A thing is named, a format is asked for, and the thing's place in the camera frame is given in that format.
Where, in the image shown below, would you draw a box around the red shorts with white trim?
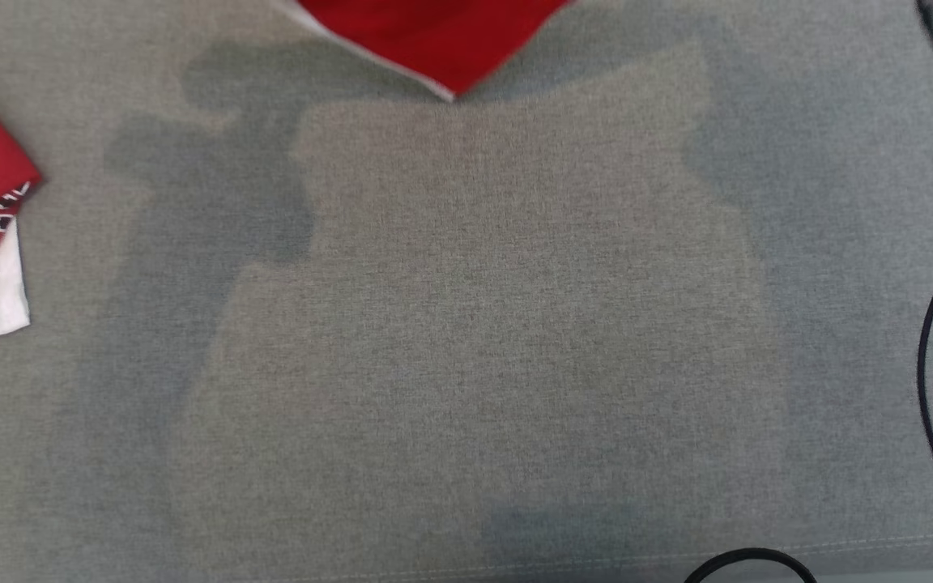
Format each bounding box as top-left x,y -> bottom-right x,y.
272,0 -> 577,103

